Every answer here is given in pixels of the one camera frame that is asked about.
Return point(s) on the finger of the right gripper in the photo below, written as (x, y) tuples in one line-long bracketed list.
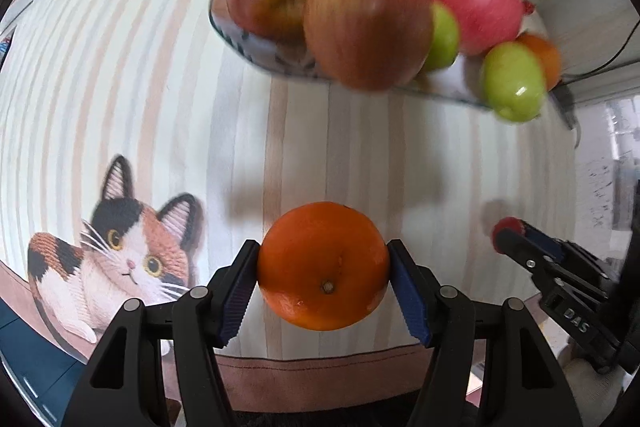
[(518, 248), (545, 239)]

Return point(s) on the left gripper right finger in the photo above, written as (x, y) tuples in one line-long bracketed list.
[(443, 320)]

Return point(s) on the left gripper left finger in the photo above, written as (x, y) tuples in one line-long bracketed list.
[(206, 319)]

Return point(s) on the small red fruit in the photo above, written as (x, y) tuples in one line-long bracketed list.
[(503, 226)]

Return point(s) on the bright orange tangerine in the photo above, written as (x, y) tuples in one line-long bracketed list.
[(323, 266)]

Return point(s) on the dark orange tangerine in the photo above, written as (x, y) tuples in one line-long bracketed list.
[(548, 55)]

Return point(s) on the white gloved right hand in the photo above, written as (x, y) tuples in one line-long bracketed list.
[(610, 399)]

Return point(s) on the large green apple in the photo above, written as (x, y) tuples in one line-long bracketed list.
[(513, 82)]

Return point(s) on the striped cat tablecloth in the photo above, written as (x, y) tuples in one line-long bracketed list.
[(86, 81)]

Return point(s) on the floral oval fruit plate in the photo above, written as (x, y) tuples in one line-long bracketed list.
[(458, 83)]

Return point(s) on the small green apple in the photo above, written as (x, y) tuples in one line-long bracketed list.
[(446, 39)]

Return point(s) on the red bottle cap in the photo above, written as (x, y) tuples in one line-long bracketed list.
[(528, 7)]

